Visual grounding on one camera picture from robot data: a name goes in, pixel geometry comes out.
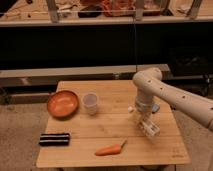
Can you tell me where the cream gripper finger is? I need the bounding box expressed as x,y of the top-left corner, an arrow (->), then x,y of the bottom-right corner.
146,117 -> 158,130
137,117 -> 145,130

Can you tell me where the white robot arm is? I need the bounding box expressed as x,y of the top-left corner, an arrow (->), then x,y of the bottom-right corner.
133,67 -> 213,132

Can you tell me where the orange carrot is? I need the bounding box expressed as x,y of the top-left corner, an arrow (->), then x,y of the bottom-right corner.
95,141 -> 127,156

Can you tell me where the wooden table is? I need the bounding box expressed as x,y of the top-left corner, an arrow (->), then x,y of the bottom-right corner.
36,80 -> 190,168

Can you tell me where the translucent plastic cup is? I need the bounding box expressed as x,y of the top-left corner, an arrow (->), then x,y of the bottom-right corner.
82,92 -> 98,115

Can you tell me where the black equipment box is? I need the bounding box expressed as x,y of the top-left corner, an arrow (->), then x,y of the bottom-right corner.
168,46 -> 213,76

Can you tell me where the orange bowl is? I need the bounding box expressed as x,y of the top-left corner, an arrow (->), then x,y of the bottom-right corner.
47,90 -> 79,118

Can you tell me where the black striped sponge block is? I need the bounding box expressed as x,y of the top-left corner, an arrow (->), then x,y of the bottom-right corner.
39,133 -> 70,146

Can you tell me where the red object on shelf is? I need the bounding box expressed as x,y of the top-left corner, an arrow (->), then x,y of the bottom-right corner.
101,0 -> 135,17

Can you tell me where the grey metal shelf beam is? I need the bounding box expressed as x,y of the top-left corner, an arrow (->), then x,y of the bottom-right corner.
0,64 -> 170,87

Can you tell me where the black hanging cable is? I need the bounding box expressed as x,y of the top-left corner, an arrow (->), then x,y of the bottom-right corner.
132,0 -> 139,73

